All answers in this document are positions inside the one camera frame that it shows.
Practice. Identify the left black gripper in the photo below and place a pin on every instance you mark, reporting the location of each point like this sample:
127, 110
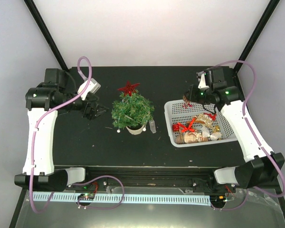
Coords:
95, 107

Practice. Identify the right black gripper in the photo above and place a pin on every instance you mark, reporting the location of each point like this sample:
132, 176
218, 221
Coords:
191, 95

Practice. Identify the brown pine cone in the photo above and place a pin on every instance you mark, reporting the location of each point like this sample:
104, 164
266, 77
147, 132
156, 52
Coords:
186, 97

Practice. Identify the white perforated plastic basket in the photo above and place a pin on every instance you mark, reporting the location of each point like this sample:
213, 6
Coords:
194, 124

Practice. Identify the small green christmas tree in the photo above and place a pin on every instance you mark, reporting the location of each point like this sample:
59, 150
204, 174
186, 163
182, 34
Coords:
132, 112

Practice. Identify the red glitter star topper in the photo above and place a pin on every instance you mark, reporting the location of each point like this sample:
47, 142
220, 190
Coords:
129, 89

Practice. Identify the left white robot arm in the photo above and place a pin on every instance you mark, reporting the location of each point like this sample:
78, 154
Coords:
38, 173

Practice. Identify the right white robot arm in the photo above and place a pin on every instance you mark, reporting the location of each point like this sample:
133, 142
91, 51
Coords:
262, 165

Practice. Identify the gold merry christmas sign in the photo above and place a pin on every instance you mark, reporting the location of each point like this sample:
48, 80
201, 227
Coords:
204, 120

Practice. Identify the red berry sprig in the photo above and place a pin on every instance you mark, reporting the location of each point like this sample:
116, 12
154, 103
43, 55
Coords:
186, 105

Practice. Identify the red ribbon bow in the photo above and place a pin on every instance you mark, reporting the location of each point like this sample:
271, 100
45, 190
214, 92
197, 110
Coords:
188, 127

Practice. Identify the red glitter reindeer ornament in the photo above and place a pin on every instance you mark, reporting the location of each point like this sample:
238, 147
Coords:
211, 116

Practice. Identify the red gift box ornament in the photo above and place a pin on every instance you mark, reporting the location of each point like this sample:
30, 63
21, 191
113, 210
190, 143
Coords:
175, 127

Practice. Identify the beige fabric sack ornament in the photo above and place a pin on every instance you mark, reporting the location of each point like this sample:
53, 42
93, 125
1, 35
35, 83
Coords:
189, 137

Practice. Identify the gold bow ornament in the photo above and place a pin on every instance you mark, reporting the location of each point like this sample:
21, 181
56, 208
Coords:
216, 129

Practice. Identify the white mesh bow bell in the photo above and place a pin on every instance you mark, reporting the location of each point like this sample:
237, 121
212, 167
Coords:
208, 136

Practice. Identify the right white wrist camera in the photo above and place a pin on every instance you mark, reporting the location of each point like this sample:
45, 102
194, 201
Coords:
202, 81

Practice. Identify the left black frame post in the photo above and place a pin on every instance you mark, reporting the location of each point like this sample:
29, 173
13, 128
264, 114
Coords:
46, 33

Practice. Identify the black frame post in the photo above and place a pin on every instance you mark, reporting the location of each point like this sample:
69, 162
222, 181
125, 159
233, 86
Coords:
259, 28
46, 33

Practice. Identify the white slotted cable duct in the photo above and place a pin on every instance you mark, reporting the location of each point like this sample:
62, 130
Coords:
131, 198

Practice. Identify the right black frame post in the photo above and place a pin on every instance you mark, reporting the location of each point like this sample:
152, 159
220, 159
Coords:
259, 28

